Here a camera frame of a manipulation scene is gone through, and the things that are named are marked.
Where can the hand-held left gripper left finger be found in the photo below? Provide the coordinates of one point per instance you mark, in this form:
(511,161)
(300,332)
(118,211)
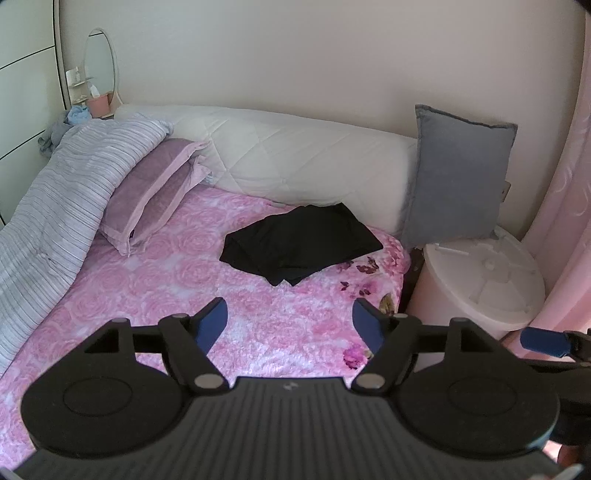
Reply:
(213,324)

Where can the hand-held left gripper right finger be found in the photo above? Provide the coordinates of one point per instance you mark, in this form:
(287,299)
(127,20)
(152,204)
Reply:
(367,325)

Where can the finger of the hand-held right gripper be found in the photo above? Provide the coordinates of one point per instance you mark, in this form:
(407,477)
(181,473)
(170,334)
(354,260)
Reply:
(542,341)

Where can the black garment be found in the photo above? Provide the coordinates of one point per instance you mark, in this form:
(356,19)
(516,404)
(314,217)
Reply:
(300,240)

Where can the person's right hand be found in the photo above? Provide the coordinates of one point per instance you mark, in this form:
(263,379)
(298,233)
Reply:
(569,461)

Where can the pink floral bed sheet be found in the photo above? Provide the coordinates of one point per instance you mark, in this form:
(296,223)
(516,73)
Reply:
(161,286)

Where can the white round bin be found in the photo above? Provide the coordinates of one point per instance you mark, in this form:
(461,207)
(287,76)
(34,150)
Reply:
(480,277)

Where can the purple pillow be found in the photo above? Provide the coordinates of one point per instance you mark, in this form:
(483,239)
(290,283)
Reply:
(147,212)
(157,161)

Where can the pink curtain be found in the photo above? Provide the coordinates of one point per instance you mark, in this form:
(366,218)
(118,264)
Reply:
(568,207)

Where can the grey square cushion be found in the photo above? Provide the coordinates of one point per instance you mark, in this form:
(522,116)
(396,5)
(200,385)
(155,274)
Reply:
(457,180)

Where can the white quilted headboard cushion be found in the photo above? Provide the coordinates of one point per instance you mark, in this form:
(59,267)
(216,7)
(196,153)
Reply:
(286,152)

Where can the striped lilac quilt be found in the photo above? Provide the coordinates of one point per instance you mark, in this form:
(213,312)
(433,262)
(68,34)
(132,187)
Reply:
(60,207)

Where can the pink cup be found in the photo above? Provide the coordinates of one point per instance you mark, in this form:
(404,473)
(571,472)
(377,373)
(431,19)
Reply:
(98,105)

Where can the grey cloth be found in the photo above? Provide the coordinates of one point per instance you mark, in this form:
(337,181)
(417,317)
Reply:
(53,134)

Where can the blue cloth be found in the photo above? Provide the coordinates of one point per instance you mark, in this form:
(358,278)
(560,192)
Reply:
(77,115)

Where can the small white shelf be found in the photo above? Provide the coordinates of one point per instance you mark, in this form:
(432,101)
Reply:
(76,85)

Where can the white wardrobe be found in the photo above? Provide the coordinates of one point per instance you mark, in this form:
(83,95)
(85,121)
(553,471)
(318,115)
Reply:
(25,92)

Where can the wall socket beside cushion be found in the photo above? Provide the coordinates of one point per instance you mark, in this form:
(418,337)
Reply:
(506,190)

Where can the oval wall mirror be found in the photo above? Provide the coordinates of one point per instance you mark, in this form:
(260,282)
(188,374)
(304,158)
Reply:
(99,60)

